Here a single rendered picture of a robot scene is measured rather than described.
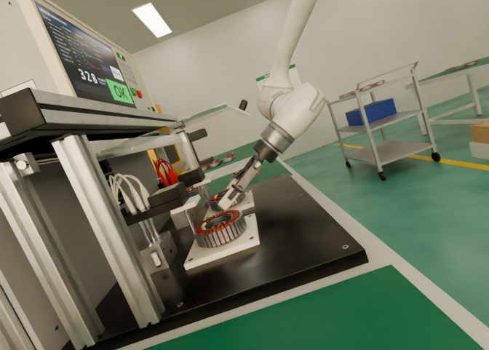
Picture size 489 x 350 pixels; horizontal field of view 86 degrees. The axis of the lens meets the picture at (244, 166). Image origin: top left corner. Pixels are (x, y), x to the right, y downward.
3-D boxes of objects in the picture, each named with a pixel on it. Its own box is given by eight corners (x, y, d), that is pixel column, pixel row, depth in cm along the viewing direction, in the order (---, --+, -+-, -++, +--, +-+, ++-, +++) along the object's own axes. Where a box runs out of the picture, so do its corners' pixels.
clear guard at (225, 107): (249, 118, 95) (244, 103, 94) (252, 116, 71) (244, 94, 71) (167, 150, 97) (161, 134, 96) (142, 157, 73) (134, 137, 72)
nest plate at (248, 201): (252, 193, 87) (251, 189, 87) (254, 206, 73) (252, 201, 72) (210, 208, 88) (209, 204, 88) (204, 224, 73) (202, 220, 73)
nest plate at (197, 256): (255, 217, 63) (254, 212, 63) (260, 244, 49) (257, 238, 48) (199, 237, 64) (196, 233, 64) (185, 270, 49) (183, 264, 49)
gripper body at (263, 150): (281, 155, 73) (260, 180, 75) (278, 152, 82) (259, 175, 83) (260, 138, 73) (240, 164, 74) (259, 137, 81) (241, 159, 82)
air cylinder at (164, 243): (178, 250, 61) (169, 229, 60) (169, 267, 53) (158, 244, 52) (158, 257, 61) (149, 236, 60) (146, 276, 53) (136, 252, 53)
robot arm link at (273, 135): (291, 140, 82) (279, 154, 82) (269, 121, 81) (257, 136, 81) (297, 141, 73) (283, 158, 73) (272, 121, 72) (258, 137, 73)
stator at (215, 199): (246, 193, 85) (241, 182, 85) (246, 202, 74) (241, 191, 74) (214, 204, 86) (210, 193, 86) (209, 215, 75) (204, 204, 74)
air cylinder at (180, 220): (196, 216, 85) (190, 201, 84) (192, 224, 77) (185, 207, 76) (182, 221, 85) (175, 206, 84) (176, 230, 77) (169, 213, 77)
